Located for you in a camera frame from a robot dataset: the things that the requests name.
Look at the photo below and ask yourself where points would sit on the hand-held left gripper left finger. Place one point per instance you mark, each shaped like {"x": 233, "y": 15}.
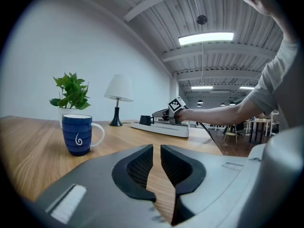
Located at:
{"x": 99, "y": 174}

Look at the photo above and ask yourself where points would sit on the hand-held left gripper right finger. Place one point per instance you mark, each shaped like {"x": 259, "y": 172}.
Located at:
{"x": 209, "y": 186}

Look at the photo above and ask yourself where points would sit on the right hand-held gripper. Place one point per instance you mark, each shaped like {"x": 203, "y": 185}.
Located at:
{"x": 175, "y": 106}

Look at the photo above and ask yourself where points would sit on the black ceramic mug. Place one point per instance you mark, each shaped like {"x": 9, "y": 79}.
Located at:
{"x": 143, "y": 120}

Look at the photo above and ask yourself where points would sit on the blue ceramic mug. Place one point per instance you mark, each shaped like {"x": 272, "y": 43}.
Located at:
{"x": 76, "y": 132}

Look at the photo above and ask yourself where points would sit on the person's right forearm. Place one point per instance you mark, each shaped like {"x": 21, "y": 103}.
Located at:
{"x": 209, "y": 116}

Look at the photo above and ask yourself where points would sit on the grey rectangular tray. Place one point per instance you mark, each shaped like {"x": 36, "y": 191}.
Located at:
{"x": 166, "y": 132}

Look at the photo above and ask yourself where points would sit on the white shade black base lamp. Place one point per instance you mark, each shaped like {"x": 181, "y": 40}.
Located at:
{"x": 118, "y": 87}

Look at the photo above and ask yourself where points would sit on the yellow wooden chair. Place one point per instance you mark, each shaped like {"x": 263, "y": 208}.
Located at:
{"x": 230, "y": 134}

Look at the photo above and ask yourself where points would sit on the white background desk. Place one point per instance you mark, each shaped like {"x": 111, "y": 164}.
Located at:
{"x": 259, "y": 121}

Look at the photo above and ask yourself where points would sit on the rectangular ceiling light panel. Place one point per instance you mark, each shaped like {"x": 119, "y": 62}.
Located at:
{"x": 205, "y": 38}

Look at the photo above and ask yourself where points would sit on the green plant in white pot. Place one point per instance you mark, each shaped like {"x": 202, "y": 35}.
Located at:
{"x": 71, "y": 91}

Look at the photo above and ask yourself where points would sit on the person's grey shirt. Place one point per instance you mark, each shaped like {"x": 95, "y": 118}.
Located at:
{"x": 280, "y": 79}

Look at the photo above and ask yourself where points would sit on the person's head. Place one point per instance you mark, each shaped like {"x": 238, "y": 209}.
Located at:
{"x": 261, "y": 1}

